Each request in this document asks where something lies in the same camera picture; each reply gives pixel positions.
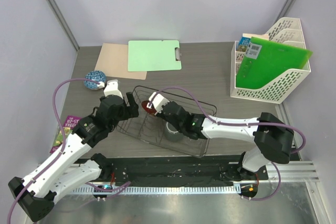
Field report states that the purple treehouse book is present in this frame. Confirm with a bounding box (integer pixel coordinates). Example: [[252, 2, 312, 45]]
[[49, 115, 81, 154]]

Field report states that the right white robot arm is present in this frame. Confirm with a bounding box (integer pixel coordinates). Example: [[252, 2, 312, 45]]
[[155, 101, 293, 181]]

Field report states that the black wire dish rack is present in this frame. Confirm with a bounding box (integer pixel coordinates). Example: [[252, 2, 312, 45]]
[[117, 86, 209, 158]]

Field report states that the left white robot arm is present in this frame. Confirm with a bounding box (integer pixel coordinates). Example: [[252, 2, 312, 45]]
[[8, 92, 139, 222]]

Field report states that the green plastic folder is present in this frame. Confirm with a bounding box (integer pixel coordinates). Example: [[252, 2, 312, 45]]
[[236, 37, 312, 90]]

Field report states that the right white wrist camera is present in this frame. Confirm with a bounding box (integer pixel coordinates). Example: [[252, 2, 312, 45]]
[[149, 92, 170, 115]]

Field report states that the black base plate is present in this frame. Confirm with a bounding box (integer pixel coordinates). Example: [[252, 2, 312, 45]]
[[73, 154, 268, 187]]

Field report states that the green clipboard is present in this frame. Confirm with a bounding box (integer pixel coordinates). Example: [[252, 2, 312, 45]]
[[128, 40, 182, 72]]

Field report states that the blue patterned bowl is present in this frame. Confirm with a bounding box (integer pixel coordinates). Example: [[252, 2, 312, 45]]
[[84, 70, 107, 90]]

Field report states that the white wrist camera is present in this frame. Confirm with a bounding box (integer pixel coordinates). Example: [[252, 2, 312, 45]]
[[149, 92, 170, 115], [98, 79, 123, 98]]

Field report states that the grey ceramic mug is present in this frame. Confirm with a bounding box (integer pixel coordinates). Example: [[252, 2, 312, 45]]
[[164, 122, 184, 142]]

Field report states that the red floral plate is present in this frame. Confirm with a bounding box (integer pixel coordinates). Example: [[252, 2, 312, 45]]
[[141, 100, 156, 115]]

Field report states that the beige folder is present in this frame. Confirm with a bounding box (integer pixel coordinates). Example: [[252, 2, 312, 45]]
[[95, 43, 147, 80]]

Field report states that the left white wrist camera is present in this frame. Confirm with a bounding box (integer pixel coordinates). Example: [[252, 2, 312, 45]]
[[98, 79, 123, 98]]

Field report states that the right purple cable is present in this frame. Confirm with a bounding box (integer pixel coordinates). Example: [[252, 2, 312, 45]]
[[148, 86, 307, 201]]

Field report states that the white file organizer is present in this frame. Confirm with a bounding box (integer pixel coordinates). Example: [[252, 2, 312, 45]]
[[230, 17, 312, 104]]

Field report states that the blue booklet in organizer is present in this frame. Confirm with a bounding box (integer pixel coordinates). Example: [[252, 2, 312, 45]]
[[236, 33, 252, 52]]

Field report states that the white slotted cable duct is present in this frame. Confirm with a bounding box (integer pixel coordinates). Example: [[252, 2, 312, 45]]
[[70, 184, 241, 195]]

